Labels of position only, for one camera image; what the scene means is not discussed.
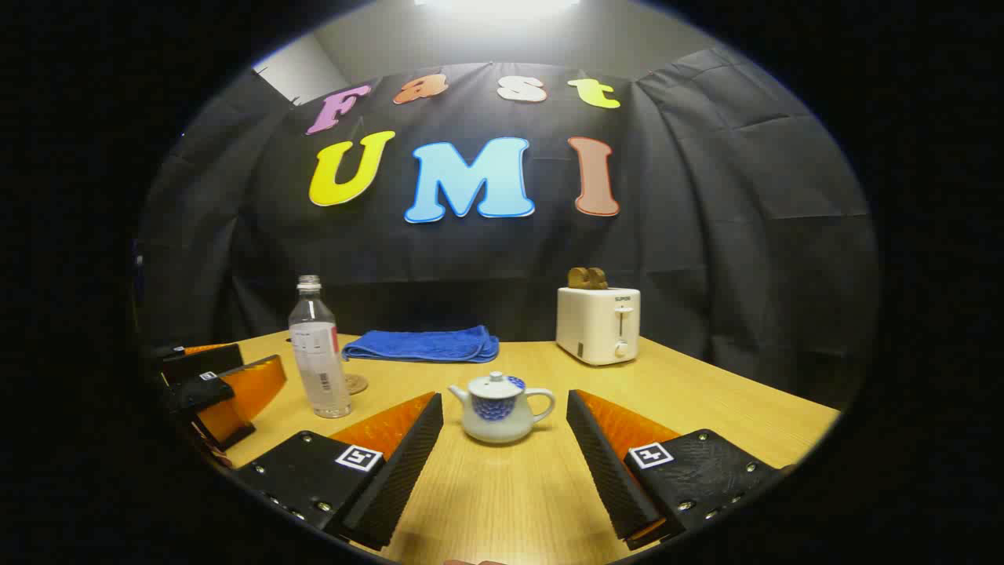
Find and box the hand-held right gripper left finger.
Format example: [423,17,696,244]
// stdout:
[235,391,445,552]

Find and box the ceiling light panel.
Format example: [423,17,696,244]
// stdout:
[414,0,583,18]

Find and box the white toaster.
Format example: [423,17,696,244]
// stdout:
[555,286,642,367]

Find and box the folded blue towel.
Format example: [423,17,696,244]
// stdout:
[342,325,500,364]

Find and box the clear plastic water bottle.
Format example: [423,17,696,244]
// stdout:
[288,275,353,419]

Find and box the white blue-flowered teacup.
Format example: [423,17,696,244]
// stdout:
[448,378,557,446]

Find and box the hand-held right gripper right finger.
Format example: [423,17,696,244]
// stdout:
[566,388,795,550]

